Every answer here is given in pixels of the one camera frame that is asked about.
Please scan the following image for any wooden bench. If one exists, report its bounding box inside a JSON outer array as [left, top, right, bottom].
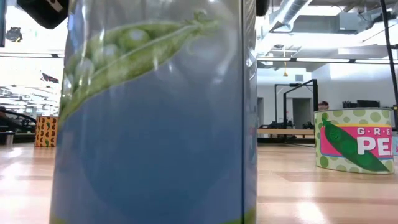
[[257, 128, 315, 144]]

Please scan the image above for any black monitor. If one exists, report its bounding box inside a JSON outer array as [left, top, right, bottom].
[[343, 100, 381, 109]]

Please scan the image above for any black background equipment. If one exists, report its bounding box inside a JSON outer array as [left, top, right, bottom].
[[259, 120, 295, 130]]

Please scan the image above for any black cable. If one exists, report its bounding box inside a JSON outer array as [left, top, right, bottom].
[[379, 0, 398, 105]]

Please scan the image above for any black metal frame rig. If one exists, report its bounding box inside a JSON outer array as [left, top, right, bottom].
[[274, 79, 319, 130]]

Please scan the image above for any blue pea pod can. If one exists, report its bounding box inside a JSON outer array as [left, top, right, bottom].
[[49, 0, 258, 224]]

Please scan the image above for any ceiling strip light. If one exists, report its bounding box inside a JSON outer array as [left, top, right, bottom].
[[295, 57, 351, 63], [354, 58, 398, 65], [256, 57, 292, 62]]

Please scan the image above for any green polka dot peas can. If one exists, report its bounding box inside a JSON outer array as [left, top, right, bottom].
[[313, 107, 396, 175]]

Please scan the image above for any orange bean print can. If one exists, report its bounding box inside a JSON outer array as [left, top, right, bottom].
[[34, 116, 59, 148]]

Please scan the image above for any black hanging fixture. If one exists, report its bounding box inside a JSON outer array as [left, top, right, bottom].
[[6, 27, 23, 43]]

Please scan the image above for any black hanging sign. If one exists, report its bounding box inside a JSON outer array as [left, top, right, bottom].
[[42, 73, 60, 84]]

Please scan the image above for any silver ventilation duct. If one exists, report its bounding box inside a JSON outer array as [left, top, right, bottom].
[[269, 0, 313, 34]]

